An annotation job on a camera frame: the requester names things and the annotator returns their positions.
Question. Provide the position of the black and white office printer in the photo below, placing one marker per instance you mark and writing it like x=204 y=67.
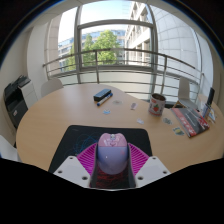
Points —
x=15 y=103

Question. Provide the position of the lilac and pink computer mouse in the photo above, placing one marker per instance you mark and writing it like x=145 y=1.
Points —
x=112 y=155

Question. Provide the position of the red and black magazine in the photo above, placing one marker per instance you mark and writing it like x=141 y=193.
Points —
x=190 y=121

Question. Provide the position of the black whiteboard eraser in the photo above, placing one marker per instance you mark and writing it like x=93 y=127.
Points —
x=102 y=94

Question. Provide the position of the small green-blue sticker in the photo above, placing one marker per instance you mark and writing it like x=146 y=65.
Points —
x=167 y=121

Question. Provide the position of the blue marker pen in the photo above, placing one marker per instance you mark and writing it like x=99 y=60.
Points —
x=105 y=99

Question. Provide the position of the black upright cylinder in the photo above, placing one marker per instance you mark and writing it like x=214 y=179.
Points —
x=211 y=96

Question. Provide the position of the white mug with red print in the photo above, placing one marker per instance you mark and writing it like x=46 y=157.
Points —
x=156 y=106

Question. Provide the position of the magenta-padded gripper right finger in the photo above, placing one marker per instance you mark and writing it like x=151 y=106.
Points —
x=153 y=168

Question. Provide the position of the yellow and blue sticker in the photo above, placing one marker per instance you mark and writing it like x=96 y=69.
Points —
x=178 y=131

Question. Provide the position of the grey metal balcony railing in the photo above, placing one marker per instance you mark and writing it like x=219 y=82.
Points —
x=133 y=50

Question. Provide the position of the small blue sticker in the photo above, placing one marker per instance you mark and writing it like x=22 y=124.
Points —
x=106 y=111

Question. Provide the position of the black mouse pad, red-blue print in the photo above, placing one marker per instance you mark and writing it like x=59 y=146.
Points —
x=76 y=140

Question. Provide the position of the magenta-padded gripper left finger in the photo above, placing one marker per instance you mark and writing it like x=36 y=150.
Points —
x=68 y=168

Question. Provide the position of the white and blue booklet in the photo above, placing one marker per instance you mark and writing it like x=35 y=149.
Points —
x=212 y=115

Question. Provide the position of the white mug with blue print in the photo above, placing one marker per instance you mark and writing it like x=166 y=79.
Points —
x=206 y=111

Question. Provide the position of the small white sticker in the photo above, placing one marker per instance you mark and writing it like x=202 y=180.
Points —
x=140 y=121

